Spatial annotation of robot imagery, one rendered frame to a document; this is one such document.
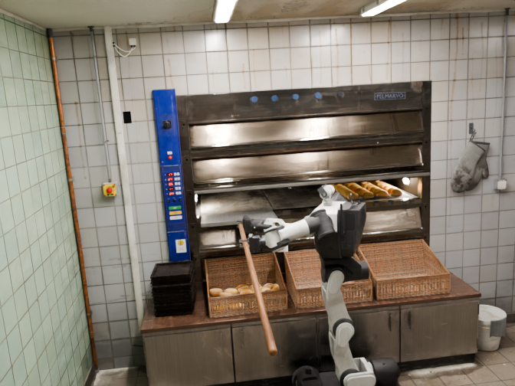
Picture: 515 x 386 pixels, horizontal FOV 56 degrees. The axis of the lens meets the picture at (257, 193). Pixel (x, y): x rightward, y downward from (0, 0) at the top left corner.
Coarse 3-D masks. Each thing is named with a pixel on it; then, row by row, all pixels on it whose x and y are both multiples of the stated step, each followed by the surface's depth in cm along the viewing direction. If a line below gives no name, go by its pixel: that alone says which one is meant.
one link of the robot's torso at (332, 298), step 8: (336, 272) 289; (328, 280) 291; (336, 280) 289; (328, 288) 291; (336, 288) 290; (328, 296) 292; (336, 296) 292; (328, 304) 294; (336, 304) 296; (344, 304) 297; (328, 312) 304; (336, 312) 298; (344, 312) 298; (328, 320) 308; (336, 320) 298; (344, 320) 297; (352, 320) 301; (336, 328) 297
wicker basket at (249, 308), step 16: (240, 256) 378; (256, 256) 379; (272, 256) 381; (208, 272) 374; (224, 272) 376; (240, 272) 377; (256, 272) 379; (272, 272) 380; (208, 288) 344; (224, 288) 375; (208, 304) 333; (224, 304) 335; (256, 304) 351; (272, 304) 350
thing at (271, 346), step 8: (240, 224) 332; (240, 232) 318; (248, 248) 282; (248, 256) 268; (248, 264) 256; (256, 280) 233; (256, 288) 224; (256, 296) 216; (264, 312) 198; (264, 320) 192; (264, 328) 186; (272, 336) 179; (272, 344) 173; (272, 352) 170
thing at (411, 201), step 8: (384, 200) 391; (392, 200) 390; (400, 200) 388; (408, 200) 388; (416, 200) 389; (288, 208) 382; (296, 208) 381; (304, 208) 379; (312, 208) 380; (200, 216) 375
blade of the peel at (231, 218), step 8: (208, 216) 372; (216, 216) 371; (224, 216) 369; (232, 216) 368; (240, 216) 366; (248, 216) 365; (256, 216) 364; (264, 216) 362; (272, 216) 361; (208, 224) 343; (216, 224) 344; (224, 224) 345; (232, 224) 345
